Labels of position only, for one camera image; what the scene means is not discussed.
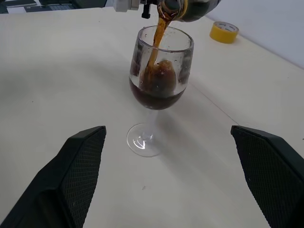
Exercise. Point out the clear wine glass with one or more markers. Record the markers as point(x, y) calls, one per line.
point(154, 95)

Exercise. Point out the yellow tape roll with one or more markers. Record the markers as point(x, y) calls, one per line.
point(224, 32)

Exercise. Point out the grey laptop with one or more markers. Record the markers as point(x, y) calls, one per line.
point(54, 5)

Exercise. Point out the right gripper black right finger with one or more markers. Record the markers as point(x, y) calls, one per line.
point(273, 178)

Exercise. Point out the dark drink bottle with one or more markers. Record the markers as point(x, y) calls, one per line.
point(194, 9)

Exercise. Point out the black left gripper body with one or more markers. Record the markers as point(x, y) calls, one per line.
point(146, 10)

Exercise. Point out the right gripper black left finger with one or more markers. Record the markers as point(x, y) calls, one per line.
point(59, 185)

